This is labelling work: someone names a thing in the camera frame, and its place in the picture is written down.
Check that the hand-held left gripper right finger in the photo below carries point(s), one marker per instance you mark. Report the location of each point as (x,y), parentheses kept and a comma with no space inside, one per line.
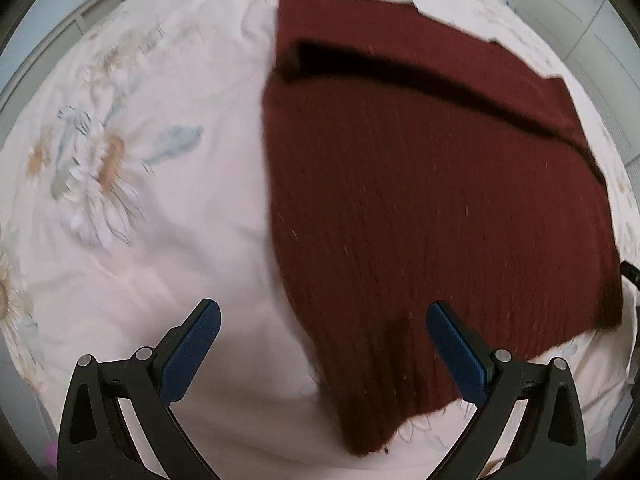
(457,350)

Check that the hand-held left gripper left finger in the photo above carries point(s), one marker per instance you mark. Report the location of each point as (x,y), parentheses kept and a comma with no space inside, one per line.
(192,345)

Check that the dark red knit sweater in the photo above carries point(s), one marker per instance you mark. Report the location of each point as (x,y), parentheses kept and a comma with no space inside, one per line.
(425,200)

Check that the floral bedspread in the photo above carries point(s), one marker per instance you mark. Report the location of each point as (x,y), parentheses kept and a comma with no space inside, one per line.
(165,240)

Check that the white wardrobe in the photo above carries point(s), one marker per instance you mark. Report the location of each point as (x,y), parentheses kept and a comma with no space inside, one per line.
(575,15)

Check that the white slatted cabinet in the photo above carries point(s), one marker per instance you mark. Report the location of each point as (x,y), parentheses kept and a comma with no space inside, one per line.
(60,25)

